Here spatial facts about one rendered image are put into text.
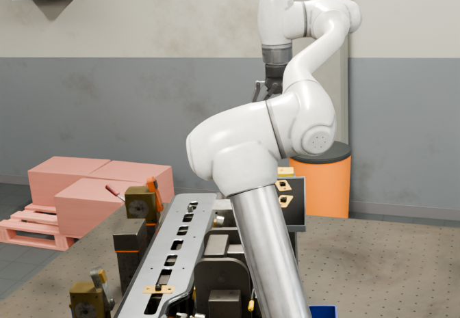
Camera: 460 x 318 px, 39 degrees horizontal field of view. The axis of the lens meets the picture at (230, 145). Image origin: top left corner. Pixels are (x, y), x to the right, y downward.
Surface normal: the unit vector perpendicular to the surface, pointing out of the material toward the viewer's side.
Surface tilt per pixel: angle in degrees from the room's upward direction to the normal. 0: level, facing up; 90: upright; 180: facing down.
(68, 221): 90
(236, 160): 73
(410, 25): 90
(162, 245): 0
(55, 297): 0
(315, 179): 93
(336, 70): 90
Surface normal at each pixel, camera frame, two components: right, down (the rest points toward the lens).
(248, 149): -0.04, 0.02
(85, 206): -0.35, 0.31
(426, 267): -0.06, -0.95
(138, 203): -0.11, 0.31
